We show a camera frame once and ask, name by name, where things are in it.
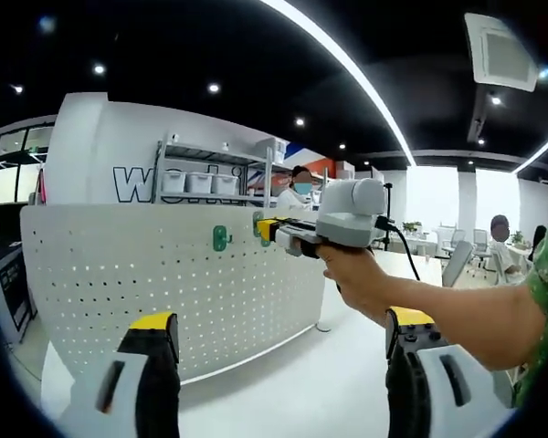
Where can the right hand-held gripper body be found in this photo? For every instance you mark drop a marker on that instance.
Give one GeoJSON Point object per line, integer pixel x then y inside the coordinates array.
{"type": "Point", "coordinates": [351, 210]}

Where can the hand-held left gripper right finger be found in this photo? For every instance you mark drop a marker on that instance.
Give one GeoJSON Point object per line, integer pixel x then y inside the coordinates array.
{"type": "Point", "coordinates": [443, 397]}

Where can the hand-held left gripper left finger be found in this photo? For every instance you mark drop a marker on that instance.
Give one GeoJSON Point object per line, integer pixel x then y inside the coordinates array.
{"type": "Point", "coordinates": [109, 397]}

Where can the green hook assembly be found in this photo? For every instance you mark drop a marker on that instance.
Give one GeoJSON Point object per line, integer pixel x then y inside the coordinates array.
{"type": "Point", "coordinates": [256, 218]}
{"type": "Point", "coordinates": [220, 244]}

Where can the white perforated mounting plate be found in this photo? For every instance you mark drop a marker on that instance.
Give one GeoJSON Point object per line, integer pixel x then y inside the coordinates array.
{"type": "Point", "coordinates": [119, 255]}

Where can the person's right hand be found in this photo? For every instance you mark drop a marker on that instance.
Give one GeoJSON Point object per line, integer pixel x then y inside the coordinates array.
{"type": "Point", "coordinates": [361, 278]}

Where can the black tripod stand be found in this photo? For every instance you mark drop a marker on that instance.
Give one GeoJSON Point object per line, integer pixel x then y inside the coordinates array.
{"type": "Point", "coordinates": [388, 205]}

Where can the long ceiling light strip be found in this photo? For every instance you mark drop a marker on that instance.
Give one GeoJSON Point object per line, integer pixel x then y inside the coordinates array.
{"type": "Point", "coordinates": [406, 150]}

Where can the white storage bin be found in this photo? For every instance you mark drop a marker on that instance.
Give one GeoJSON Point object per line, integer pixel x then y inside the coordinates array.
{"type": "Point", "coordinates": [173, 181]}
{"type": "Point", "coordinates": [224, 184]}
{"type": "Point", "coordinates": [198, 183]}

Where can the grey metal shelf rack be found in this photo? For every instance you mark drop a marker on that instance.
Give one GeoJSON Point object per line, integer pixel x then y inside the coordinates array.
{"type": "Point", "coordinates": [210, 153]}

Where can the grey office chair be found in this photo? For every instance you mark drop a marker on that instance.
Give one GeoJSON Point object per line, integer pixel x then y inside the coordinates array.
{"type": "Point", "coordinates": [456, 264]}

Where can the grey equipment cabinet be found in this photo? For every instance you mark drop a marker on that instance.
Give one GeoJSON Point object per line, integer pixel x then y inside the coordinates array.
{"type": "Point", "coordinates": [9, 292]}

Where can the ceiling air conditioner vent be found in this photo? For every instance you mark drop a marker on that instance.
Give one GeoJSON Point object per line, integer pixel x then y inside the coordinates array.
{"type": "Point", "coordinates": [502, 50]}

